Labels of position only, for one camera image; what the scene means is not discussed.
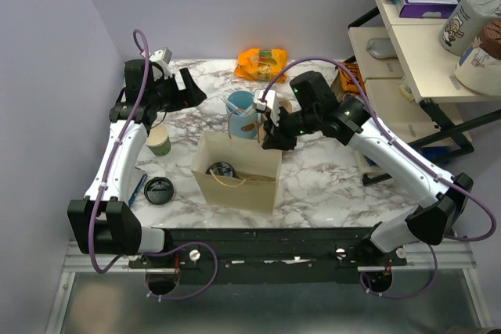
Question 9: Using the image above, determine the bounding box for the brown pulp cup carrier stack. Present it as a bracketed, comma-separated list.
[258, 97, 292, 143]

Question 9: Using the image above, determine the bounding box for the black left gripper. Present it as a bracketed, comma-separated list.
[149, 68, 207, 113]

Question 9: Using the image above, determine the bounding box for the black plastic cup lid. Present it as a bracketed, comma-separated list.
[206, 161, 237, 178]

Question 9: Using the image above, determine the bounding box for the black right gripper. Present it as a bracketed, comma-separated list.
[261, 105, 319, 152]

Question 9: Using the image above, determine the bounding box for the blue straw holder cup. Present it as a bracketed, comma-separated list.
[226, 91, 259, 139]

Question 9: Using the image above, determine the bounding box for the beige paper bag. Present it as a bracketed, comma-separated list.
[191, 131, 282, 215]

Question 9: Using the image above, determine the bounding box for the green paper cup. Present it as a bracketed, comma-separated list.
[146, 123, 171, 156]

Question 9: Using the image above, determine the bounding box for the grey computer mouse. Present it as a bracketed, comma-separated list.
[366, 38, 398, 59]

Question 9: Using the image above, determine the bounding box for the orange snack bag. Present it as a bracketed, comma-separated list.
[234, 48, 288, 82]

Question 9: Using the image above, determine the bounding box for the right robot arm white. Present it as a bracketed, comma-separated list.
[253, 71, 473, 265]

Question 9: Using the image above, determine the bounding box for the cartoon paper roll brown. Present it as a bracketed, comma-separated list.
[454, 19, 500, 97]

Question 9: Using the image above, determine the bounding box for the purple tissue box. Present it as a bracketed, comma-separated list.
[392, 0, 461, 19]

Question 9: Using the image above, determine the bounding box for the beige shelf rack black frame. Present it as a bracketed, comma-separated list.
[348, 0, 500, 162]

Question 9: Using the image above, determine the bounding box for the orange brown snack packet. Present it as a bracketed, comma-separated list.
[330, 62, 366, 102]

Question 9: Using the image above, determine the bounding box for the cartoon paper roll grey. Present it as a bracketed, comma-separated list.
[439, 0, 500, 56]

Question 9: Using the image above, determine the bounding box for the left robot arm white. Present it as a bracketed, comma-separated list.
[67, 59, 207, 268]

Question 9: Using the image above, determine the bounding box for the blue snack bag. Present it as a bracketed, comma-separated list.
[418, 146, 450, 160]

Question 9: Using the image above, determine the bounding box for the single brown pulp cup carrier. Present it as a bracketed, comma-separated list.
[236, 171, 276, 182]

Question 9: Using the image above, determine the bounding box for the razor blister pack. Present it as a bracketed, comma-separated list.
[127, 167, 148, 208]

